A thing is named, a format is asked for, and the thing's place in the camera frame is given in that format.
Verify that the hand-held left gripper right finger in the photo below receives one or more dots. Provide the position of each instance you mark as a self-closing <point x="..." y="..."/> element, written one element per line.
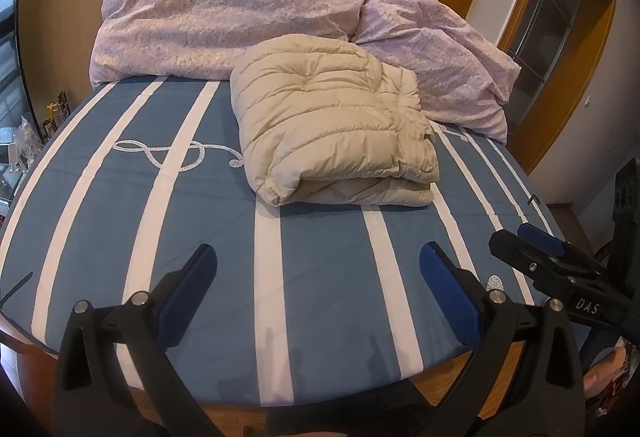
<point x="450" y="297"/>

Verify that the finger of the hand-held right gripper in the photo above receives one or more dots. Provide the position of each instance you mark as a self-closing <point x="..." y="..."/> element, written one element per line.
<point x="542" y="239"/>
<point x="515" y="254"/>

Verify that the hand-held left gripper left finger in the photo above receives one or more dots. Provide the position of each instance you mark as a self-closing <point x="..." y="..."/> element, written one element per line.
<point x="187" y="288"/>

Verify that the cream quilted down jacket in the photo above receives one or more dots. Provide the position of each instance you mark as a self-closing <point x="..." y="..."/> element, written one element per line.
<point x="325" y="127"/>

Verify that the person's right hand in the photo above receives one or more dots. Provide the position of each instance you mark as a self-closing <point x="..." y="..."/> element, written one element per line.
<point x="605" y="372"/>

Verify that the dark chair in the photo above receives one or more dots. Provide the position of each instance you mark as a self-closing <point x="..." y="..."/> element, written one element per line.
<point x="627" y="202"/>

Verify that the blue white striped bed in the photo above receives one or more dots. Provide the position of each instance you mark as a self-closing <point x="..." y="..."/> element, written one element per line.
<point x="325" y="267"/>

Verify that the dark glass panel door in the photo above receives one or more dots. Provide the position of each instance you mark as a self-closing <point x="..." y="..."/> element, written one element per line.
<point x="550" y="27"/>

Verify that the clear plastic bag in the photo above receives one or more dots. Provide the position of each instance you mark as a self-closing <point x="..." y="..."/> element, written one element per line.
<point x="26" y="142"/>

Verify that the small yellow figurine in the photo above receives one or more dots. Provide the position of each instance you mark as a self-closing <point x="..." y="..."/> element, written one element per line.
<point x="49" y="117"/>

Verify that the lilac floral duvet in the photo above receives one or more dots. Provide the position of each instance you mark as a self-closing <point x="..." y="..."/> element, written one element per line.
<point x="225" y="2"/>

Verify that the black curved television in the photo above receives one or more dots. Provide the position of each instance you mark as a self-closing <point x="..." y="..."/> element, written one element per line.
<point x="10" y="42"/>

